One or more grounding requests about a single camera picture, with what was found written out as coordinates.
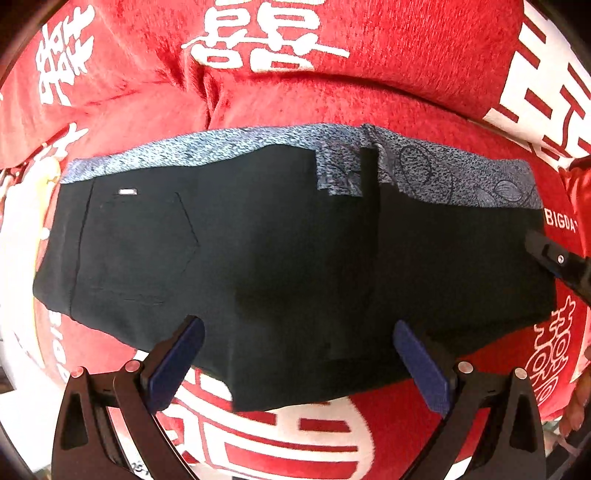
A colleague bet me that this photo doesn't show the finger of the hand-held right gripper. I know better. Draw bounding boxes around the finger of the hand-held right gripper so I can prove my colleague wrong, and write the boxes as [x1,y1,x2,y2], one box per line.
[525,229,591,306]

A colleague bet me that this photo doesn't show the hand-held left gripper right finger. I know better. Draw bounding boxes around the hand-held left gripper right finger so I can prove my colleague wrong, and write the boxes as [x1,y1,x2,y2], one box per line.
[392,320,548,480]

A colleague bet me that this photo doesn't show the white folded cloth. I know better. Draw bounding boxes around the white folded cloth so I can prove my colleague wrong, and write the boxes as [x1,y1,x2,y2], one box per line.
[0,157,63,370]

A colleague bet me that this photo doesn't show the red printed blanket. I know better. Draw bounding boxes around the red printed blanket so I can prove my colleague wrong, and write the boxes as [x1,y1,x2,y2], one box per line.
[0,0,591,480]

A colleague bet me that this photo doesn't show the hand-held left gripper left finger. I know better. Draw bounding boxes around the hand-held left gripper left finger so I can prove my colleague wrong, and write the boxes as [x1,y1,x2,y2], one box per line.
[51,315,206,480]

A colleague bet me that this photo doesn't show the black pants with patterned lining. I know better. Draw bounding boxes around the black pants with patterned lining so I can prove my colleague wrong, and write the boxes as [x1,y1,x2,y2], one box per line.
[32,122,558,413]

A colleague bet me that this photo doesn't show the person's right hand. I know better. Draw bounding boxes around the person's right hand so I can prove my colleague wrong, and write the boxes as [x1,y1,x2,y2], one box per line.
[558,376,591,439]

